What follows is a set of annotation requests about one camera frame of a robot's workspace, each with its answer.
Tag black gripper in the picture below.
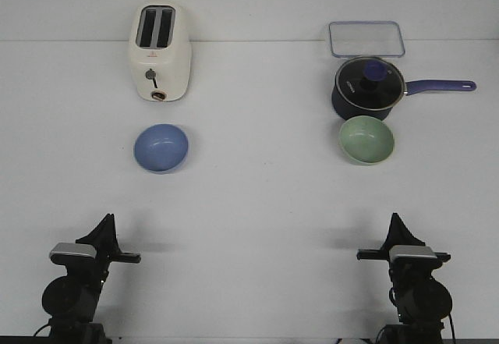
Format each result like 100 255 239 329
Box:
356 213 451 278
76 213 141 282

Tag green bowl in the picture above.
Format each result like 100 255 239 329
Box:
338 115 395 165

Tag blue bowl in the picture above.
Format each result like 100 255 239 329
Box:
133 124 189 173

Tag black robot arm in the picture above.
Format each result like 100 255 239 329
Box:
41 214 141 343
356 213 453 343

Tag dark blue saucepan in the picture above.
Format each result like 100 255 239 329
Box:
331 80 476 121

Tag glass pot lid blue knob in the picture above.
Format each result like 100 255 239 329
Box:
336 57 405 111

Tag white two-slot toaster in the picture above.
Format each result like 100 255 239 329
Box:
128 1 192 102

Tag clear plastic container lid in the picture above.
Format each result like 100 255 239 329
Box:
328 20 405 59

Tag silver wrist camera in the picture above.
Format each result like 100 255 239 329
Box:
388 245 439 268
49 243 97 265

